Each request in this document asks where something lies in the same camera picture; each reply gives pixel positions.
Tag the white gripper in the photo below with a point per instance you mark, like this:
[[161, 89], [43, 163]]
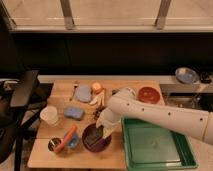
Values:
[[109, 120]]

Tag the purple plastic bowl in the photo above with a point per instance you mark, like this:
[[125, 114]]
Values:
[[101, 145]]

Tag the dark brown eraser block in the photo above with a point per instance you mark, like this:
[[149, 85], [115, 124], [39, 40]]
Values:
[[93, 136]]

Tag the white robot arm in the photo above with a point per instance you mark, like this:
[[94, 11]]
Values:
[[197, 124]]

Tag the small blue bowl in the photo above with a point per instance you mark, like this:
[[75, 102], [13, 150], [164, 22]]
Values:
[[74, 141]]

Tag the red orange bowl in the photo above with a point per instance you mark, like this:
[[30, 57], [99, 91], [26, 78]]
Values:
[[148, 95]]

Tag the brown pine cone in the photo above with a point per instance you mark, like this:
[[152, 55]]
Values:
[[96, 113]]

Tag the blue sponge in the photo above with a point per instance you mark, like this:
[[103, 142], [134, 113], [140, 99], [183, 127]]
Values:
[[74, 113]]

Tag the orange round fruit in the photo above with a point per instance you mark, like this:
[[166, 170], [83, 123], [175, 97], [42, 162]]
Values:
[[96, 87]]

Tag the orange carrot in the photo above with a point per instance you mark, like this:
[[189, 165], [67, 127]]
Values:
[[66, 139]]

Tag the green plastic tray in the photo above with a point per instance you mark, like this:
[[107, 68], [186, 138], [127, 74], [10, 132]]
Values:
[[152, 148]]

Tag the white plastic cup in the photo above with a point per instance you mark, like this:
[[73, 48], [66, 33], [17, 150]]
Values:
[[50, 115]]

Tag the black office chair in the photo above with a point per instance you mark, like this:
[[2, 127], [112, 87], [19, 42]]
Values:
[[19, 109]]

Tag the silver metal plate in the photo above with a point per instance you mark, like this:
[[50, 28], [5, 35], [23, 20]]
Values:
[[186, 75]]

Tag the dark object on ledge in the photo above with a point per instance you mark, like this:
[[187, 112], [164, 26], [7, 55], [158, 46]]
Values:
[[205, 78]]

